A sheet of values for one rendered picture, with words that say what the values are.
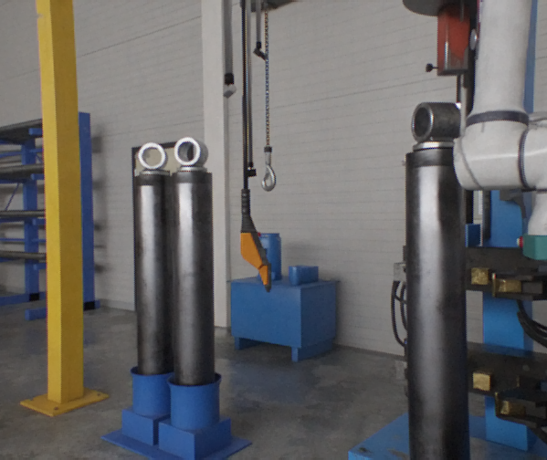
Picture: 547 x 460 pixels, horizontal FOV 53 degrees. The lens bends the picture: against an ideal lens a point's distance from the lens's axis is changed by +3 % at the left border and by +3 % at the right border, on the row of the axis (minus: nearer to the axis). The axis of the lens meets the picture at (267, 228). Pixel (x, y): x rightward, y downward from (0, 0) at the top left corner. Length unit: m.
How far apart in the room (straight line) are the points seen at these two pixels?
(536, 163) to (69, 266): 3.04
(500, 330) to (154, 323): 1.79
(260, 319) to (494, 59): 3.59
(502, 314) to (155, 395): 1.85
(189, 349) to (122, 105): 5.10
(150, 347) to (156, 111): 4.32
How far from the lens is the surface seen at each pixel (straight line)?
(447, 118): 2.11
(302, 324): 4.58
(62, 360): 3.93
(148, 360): 3.15
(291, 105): 5.54
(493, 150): 1.53
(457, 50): 2.73
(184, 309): 2.84
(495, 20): 1.69
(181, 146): 2.91
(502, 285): 2.33
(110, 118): 7.74
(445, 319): 2.08
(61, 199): 3.82
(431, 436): 2.20
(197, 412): 2.95
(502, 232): 2.87
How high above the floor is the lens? 1.24
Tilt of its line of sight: 2 degrees down
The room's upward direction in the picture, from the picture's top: 1 degrees counter-clockwise
